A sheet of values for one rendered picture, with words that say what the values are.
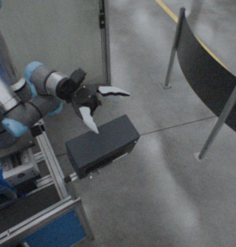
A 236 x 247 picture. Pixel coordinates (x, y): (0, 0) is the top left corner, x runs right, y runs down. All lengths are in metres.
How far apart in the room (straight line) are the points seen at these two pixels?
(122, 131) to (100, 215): 1.25
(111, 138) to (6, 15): 1.47
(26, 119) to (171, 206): 1.56
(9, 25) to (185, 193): 2.00
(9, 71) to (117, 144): 0.52
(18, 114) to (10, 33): 1.38
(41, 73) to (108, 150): 0.34
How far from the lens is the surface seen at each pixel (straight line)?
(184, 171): 2.24
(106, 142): 0.82
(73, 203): 1.15
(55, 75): 0.73
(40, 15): 2.10
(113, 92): 0.66
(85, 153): 0.80
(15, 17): 2.06
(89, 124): 0.60
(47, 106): 0.81
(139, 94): 2.77
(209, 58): 1.87
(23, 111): 0.79
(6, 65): 0.99
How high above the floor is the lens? 1.92
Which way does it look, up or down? 51 degrees down
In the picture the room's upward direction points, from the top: straight up
